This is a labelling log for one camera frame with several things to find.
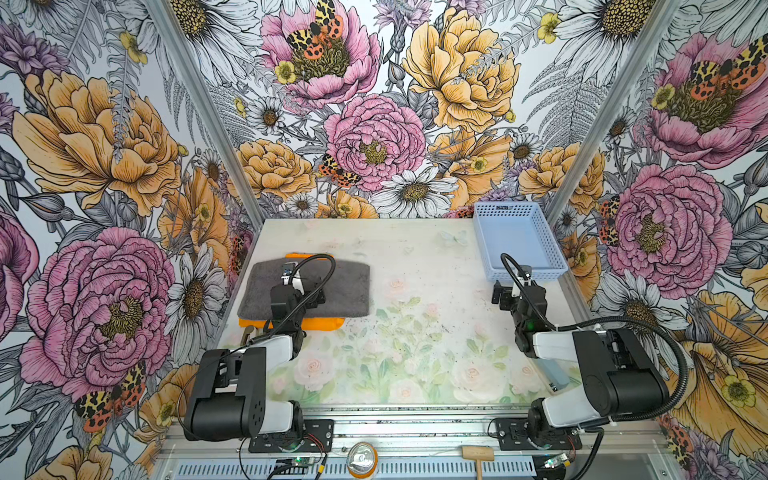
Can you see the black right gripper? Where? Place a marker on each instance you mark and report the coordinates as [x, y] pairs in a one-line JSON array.
[[506, 295]]

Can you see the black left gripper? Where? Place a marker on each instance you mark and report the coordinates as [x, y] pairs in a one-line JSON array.
[[312, 293]]

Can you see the orange drawstring shorts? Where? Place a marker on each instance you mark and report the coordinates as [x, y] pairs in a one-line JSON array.
[[321, 324]]

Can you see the grey garment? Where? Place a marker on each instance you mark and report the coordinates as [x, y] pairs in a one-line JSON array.
[[347, 294]]

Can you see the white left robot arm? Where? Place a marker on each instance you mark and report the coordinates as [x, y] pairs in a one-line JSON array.
[[229, 395]]

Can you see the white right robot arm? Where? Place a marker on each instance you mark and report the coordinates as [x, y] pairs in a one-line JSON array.
[[619, 381]]

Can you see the light blue perforated laundry basket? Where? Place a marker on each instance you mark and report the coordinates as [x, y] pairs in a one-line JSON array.
[[520, 229]]

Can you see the grey blue rectangular block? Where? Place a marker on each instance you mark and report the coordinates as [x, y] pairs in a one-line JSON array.
[[555, 375]]

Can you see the small wooden mallet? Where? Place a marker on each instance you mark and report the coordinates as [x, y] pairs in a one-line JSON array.
[[478, 455]]

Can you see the orange rimmed tape roll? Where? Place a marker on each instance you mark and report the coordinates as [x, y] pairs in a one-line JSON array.
[[362, 460]]

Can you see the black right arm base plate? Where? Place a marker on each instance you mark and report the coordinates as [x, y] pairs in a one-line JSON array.
[[514, 433]]

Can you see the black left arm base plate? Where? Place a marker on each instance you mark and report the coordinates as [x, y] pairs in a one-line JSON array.
[[314, 436]]

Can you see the aluminium front rail frame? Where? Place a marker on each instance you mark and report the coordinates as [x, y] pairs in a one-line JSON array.
[[424, 442]]

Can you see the aluminium frame corner post right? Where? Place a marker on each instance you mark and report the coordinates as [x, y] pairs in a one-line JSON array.
[[660, 18]]

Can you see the aluminium frame corner post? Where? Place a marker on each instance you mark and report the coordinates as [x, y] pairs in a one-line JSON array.
[[660, 18], [186, 63]]

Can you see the aluminium frame corner post left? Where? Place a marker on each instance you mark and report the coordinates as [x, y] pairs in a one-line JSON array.
[[186, 63]]

